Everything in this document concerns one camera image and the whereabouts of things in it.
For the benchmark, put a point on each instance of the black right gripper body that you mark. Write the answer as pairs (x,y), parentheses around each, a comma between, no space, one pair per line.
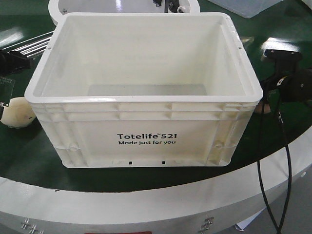
(294,84)

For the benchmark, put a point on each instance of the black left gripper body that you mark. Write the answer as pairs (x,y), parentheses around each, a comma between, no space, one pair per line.
(13,62)

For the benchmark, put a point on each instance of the cream soft ball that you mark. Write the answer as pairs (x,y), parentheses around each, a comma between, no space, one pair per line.
(18,114)

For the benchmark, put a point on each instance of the white plastic tote box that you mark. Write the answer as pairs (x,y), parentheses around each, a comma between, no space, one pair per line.
(144,90)

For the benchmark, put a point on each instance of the pink soft ball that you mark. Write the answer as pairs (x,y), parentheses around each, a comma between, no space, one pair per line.
(263,106)

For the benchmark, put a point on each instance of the green left circuit board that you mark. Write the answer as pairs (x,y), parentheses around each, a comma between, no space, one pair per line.
(6,90)

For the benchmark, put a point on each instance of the steel conveyor rollers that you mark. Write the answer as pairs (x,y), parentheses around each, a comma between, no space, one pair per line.
(33,47)

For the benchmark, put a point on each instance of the clear plastic storage bin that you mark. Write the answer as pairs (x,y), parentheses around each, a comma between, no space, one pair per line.
(246,8)

